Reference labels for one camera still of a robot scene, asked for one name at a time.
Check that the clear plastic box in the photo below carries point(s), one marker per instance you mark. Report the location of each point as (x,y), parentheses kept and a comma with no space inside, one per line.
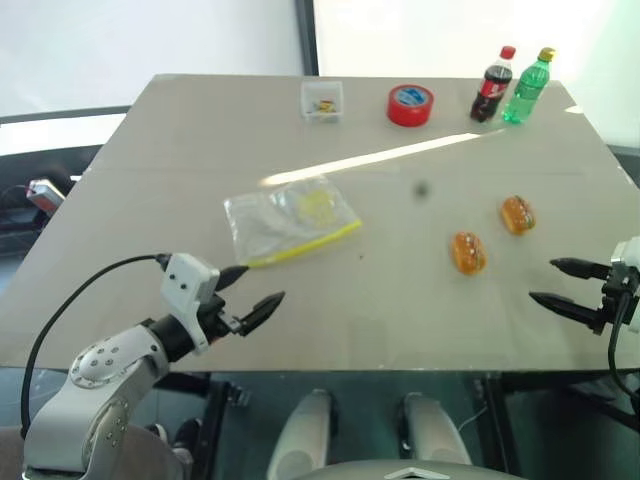
(322,102)

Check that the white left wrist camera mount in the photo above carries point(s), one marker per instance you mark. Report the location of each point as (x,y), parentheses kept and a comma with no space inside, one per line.
(187,280)

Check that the red tape roll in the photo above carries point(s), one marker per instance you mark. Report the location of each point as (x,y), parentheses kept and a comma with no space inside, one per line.
(410,107)

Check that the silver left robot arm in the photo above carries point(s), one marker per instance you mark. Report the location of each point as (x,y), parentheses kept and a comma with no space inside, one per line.
(100,365)

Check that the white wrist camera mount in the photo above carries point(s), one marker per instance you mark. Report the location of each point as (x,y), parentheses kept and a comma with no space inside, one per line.
(187,280)
(625,257)

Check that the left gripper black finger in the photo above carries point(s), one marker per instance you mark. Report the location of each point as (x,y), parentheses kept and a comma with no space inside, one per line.
(231,275)
(260,312)

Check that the clear zip bag yellow seal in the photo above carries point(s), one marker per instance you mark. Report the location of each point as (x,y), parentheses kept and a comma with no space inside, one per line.
(280,225)

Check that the red and white device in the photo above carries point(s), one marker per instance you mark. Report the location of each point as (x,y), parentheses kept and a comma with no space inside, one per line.
(46,195)

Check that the orange burger bun bread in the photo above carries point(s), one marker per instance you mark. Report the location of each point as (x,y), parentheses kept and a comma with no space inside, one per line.
(469,252)
(518,215)

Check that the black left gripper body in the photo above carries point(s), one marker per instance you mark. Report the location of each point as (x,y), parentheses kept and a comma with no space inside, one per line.
(215,315)

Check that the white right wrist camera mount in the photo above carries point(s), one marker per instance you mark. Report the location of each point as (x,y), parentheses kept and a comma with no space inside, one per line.
(625,257)

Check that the grey housing with chevron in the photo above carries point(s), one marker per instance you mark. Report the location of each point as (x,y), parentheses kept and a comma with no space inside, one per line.
(415,471)

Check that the white rounded leg shell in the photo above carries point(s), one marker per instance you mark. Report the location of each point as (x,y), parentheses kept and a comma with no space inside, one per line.
(435,430)
(300,435)

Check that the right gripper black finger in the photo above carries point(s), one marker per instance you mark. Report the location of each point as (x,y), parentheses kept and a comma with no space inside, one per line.
(585,269)
(570,309)

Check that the black sneaker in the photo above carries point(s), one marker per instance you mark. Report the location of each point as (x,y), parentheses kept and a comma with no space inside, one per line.
(187,435)
(157,432)

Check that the dark window pillar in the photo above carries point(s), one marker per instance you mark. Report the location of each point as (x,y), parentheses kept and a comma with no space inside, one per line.
(306,35)

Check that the black table leg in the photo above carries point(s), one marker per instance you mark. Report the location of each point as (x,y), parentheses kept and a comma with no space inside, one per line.
(217,425)
(490,425)

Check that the grey window ledge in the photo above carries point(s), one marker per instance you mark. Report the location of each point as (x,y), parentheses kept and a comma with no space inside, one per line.
(60,116)

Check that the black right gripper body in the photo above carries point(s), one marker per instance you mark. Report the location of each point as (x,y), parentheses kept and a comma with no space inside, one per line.
(617,300)

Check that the cola bottle red cap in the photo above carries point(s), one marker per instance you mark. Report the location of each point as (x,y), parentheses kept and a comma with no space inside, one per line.
(491,90)

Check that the green bottle yellow cap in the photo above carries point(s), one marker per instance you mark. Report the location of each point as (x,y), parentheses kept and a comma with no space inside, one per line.
(525,90)

